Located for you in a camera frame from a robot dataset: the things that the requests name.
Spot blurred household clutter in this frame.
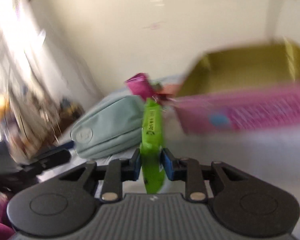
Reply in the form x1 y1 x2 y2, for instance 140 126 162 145
0 80 84 160

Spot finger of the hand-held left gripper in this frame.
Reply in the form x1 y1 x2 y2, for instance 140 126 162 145
22 141 74 174

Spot magenta pouch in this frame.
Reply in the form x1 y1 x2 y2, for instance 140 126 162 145
125 73 157 100

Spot pink tin box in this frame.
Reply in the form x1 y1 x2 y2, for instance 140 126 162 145
174 39 300 134

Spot green snack packet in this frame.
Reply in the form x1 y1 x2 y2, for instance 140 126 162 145
139 99 167 194

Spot mint green zip pouch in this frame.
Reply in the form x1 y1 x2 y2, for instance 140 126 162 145
70 95 147 159

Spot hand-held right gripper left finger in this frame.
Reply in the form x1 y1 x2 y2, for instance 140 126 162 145
59 149 142 203

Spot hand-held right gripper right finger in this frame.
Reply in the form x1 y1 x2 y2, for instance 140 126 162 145
162 148 252 203

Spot red box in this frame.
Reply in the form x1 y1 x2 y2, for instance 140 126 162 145
154 81 184 103

